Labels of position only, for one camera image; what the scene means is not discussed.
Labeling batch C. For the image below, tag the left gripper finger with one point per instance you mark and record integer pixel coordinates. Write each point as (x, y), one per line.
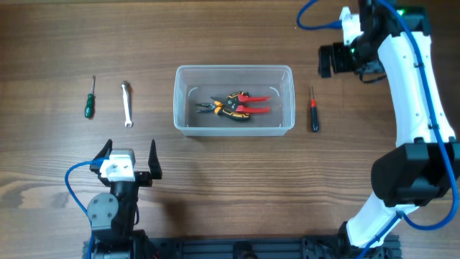
(105, 151)
(153, 162)

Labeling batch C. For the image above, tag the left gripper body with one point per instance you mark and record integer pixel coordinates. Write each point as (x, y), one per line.
(142, 179)

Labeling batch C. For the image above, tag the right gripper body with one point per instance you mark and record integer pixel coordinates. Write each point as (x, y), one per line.
(356, 57)

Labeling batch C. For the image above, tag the black red screwdriver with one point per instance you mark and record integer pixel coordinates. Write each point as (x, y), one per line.
(314, 123)

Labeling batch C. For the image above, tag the orange black long-nose pliers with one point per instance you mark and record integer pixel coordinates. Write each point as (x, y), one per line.
(230, 114)

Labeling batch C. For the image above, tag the red handled snips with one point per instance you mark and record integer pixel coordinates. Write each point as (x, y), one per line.
(253, 104)

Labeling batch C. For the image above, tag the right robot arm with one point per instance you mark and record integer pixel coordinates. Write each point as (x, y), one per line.
(394, 43)

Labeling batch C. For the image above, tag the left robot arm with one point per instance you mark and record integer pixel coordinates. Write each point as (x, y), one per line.
(113, 215)

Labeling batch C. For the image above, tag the clear plastic container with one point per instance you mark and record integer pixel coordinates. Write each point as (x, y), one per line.
(196, 84)

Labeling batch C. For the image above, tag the small silver wrench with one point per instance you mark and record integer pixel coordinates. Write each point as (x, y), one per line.
(127, 110)

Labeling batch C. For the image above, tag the green handled screwdriver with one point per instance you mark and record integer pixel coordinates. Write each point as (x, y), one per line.
(90, 103)

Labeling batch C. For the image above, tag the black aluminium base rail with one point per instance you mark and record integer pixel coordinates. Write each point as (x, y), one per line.
(308, 247)

